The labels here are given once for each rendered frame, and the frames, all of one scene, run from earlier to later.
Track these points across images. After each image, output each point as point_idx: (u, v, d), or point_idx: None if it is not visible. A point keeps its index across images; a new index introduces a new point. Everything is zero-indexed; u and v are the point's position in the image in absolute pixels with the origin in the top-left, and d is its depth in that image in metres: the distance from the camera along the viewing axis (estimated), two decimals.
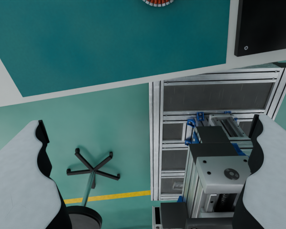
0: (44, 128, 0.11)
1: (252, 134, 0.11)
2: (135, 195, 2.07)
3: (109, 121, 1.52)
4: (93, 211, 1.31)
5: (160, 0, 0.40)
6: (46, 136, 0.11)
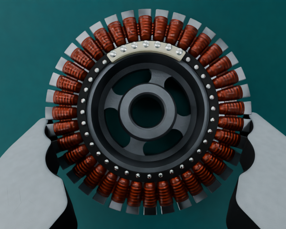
0: None
1: (243, 132, 0.11)
2: None
3: None
4: None
5: (125, 191, 0.10)
6: None
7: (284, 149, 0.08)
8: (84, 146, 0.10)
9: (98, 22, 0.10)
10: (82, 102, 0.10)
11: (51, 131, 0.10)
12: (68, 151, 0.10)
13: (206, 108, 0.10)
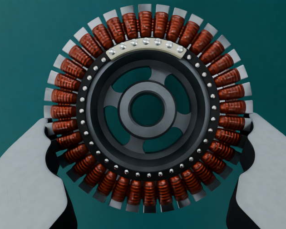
0: None
1: (243, 132, 0.11)
2: None
3: None
4: None
5: (125, 191, 0.10)
6: None
7: (284, 150, 0.08)
8: (84, 146, 0.10)
9: (96, 18, 0.10)
10: (81, 101, 0.10)
11: (50, 130, 0.10)
12: (68, 151, 0.10)
13: (206, 107, 0.10)
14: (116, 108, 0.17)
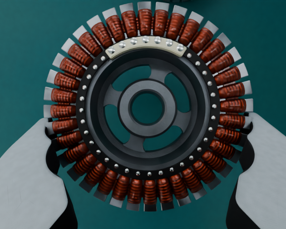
0: None
1: (242, 132, 0.11)
2: None
3: None
4: None
5: (125, 189, 0.10)
6: (56, 133, 0.11)
7: (283, 149, 0.08)
8: (84, 145, 0.10)
9: (96, 16, 0.10)
10: (81, 100, 0.10)
11: (50, 130, 0.10)
12: (68, 150, 0.10)
13: (207, 105, 0.10)
14: None
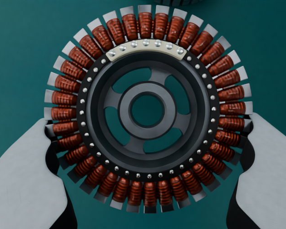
0: None
1: (243, 132, 0.11)
2: None
3: None
4: None
5: (125, 191, 0.10)
6: None
7: (284, 150, 0.08)
8: (84, 147, 0.10)
9: (96, 19, 0.10)
10: (81, 103, 0.10)
11: (51, 132, 0.10)
12: (68, 152, 0.10)
13: (206, 108, 0.10)
14: None
